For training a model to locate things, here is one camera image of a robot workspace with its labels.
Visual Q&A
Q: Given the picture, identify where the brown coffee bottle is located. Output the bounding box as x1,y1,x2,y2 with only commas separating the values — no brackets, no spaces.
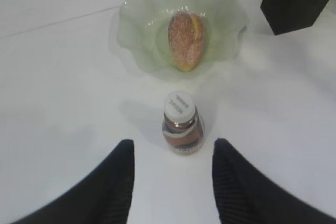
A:
162,91,205,155

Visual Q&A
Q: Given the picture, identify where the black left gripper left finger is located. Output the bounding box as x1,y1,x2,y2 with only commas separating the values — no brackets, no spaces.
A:
17,140,134,223

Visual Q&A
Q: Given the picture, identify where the green wavy glass plate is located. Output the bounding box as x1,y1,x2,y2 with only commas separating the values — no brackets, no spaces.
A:
116,0,248,73

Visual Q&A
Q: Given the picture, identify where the black mesh pen holder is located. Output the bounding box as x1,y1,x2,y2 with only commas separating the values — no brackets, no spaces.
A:
260,0,329,35

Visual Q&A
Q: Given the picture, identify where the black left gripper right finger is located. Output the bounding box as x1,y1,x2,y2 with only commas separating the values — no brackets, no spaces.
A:
212,138,335,223

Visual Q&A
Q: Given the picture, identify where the sugared bread bun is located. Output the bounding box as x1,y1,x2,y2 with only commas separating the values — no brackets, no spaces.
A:
168,12,206,72

